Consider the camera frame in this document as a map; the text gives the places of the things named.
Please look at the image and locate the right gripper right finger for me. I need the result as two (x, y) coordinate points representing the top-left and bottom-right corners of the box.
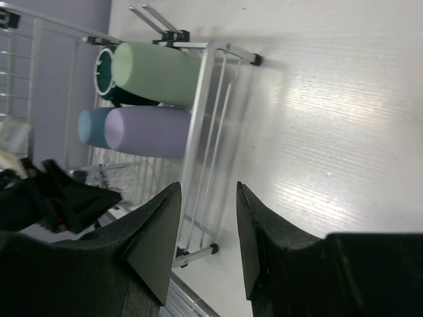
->
(237, 183), (422, 316)

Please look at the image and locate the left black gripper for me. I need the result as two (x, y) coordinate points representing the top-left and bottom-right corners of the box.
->
(1, 159), (122, 233)

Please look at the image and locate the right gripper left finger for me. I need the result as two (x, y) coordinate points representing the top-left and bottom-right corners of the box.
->
(1, 182), (182, 316)

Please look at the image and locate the blue cup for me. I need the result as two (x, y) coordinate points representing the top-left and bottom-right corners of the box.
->
(77, 107), (114, 149)

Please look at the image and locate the lilac cup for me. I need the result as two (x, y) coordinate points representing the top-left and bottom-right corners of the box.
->
(104, 106), (191, 159)

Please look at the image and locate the dark green mug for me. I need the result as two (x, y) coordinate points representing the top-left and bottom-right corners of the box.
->
(94, 45), (159, 107)

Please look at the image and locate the light green cup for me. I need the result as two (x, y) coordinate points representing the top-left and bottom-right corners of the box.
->
(111, 42), (201, 108)

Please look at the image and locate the white wire dish rack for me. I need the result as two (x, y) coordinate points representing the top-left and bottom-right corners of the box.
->
(0, 3), (265, 269)

